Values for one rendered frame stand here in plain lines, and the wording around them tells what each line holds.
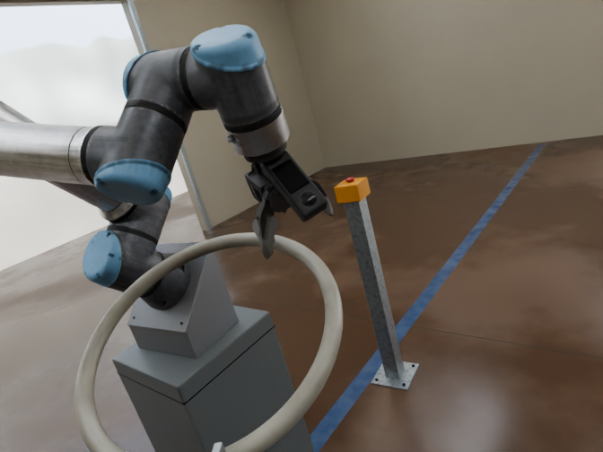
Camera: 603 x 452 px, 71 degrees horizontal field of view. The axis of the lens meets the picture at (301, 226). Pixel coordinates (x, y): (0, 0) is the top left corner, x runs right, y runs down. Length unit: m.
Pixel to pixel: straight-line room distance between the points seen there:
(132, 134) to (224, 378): 0.95
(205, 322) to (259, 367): 0.25
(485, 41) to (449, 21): 0.58
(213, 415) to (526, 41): 6.08
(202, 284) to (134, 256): 0.23
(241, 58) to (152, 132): 0.15
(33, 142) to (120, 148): 0.15
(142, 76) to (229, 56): 0.15
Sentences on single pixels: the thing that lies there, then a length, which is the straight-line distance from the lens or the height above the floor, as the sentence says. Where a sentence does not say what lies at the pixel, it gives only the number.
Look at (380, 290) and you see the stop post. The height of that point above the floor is 0.53.
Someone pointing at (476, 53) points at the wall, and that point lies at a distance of 6.82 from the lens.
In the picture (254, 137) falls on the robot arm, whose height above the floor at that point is 1.48.
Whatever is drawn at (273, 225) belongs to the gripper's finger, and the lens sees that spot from 0.71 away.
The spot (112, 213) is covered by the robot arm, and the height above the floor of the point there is 1.34.
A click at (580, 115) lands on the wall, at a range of 6.69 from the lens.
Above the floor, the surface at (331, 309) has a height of 1.17.
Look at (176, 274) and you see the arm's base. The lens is 1.36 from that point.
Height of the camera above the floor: 1.52
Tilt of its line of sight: 17 degrees down
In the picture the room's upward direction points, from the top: 16 degrees counter-clockwise
